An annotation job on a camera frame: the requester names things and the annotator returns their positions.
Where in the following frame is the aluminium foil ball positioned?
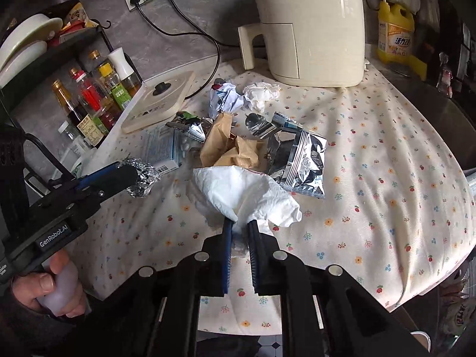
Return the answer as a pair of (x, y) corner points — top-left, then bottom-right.
(120, 157), (161, 198)

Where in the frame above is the white paper towel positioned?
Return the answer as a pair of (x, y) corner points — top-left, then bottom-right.
(191, 167), (303, 231)

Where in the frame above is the silver foil snack packet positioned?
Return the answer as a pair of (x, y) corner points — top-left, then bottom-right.
(267, 130), (328, 199)

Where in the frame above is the black power cable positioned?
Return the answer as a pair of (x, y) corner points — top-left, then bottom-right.
(156, 0), (242, 48)
(130, 0), (222, 99)

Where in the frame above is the crumpled silver wrapper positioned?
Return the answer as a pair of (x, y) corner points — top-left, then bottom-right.
(245, 112), (303, 141)

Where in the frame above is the black dish rack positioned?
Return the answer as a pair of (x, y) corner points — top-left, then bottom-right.
(451, 18), (476, 84)

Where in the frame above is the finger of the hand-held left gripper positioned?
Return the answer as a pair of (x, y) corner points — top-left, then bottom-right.
(76, 163), (129, 191)
(84, 165), (140, 204)

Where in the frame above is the brown paper bag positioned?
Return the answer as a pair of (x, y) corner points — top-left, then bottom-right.
(200, 112), (262, 168)

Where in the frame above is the yellow sponge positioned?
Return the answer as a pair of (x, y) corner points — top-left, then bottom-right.
(407, 54), (428, 81)

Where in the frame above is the dark soy sauce bottle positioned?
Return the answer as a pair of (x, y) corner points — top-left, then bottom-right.
(51, 79), (109, 146)

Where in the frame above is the person's left hand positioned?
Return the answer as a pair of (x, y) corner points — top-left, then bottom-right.
(10, 249), (92, 318)

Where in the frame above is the orange snack packet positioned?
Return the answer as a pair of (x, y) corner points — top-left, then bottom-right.
(61, 3), (99, 36)

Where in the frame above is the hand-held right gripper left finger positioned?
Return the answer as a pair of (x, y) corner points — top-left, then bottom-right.
(112, 219), (234, 357)

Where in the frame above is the gold cap glass bottle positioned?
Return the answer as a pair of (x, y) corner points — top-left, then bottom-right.
(87, 49), (109, 79)

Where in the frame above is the cream air fryer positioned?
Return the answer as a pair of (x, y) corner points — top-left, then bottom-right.
(238, 0), (370, 88)

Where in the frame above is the black metal condiment rack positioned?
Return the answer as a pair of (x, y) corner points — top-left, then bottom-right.
(0, 20), (114, 149)

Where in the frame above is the yellow cap green label bottle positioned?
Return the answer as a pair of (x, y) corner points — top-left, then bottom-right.
(97, 63), (133, 111)

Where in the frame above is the pill blister pack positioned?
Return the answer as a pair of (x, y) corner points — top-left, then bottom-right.
(178, 134), (203, 165)

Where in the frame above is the colourful printed bag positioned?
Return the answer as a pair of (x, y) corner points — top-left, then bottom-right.
(439, 268), (476, 351)

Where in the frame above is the floral tablecloth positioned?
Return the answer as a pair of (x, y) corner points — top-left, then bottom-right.
(67, 59), (476, 333)

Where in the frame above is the white cap oil bottle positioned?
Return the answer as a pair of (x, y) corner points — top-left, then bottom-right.
(108, 48), (143, 95)

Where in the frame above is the clear glass jar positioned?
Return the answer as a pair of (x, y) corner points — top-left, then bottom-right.
(57, 121), (92, 157)

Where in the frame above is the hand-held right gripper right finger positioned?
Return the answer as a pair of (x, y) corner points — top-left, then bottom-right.
(247, 219), (425, 357)

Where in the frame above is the red cap sauce bottle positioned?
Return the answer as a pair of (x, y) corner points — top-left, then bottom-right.
(69, 68), (123, 129)

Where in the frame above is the white plate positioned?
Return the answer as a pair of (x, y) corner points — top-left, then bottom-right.
(0, 41), (48, 87)
(0, 14), (64, 71)

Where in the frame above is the green silver wrapper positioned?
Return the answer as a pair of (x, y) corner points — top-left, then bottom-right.
(165, 112), (213, 144)

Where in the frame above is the white tissue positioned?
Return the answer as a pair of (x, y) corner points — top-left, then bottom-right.
(243, 81), (281, 114)

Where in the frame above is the stainless steel sink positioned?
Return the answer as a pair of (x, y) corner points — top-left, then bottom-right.
(405, 78), (476, 173)

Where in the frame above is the yellow detergent bottle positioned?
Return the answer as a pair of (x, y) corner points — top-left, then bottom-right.
(376, 0), (416, 64)

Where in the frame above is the crumpled white blue paper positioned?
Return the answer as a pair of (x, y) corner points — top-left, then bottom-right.
(207, 78), (250, 120)

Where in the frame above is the grey printed cardboard box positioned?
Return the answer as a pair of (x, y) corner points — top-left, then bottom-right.
(139, 126), (184, 173)

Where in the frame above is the small pink wrapped bottle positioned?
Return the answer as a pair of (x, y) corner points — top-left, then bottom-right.
(437, 52), (455, 99)

